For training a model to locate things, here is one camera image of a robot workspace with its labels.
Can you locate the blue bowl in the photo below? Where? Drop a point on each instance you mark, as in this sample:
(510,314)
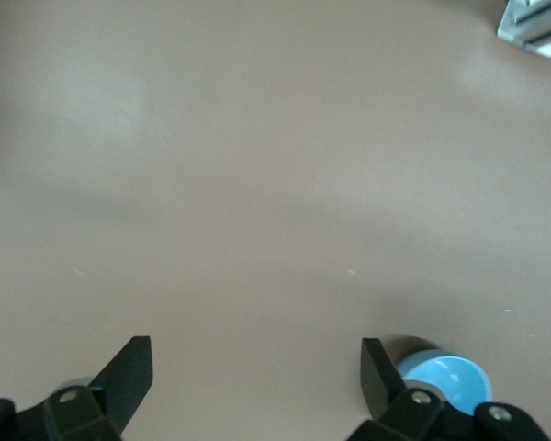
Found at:
(454,381)

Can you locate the grey metal bracket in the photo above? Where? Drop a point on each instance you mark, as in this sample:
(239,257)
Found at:
(532,27)

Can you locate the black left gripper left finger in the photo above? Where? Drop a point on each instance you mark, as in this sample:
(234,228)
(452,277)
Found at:
(119,390)

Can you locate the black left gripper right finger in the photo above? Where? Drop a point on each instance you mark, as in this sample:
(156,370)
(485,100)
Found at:
(385,395)

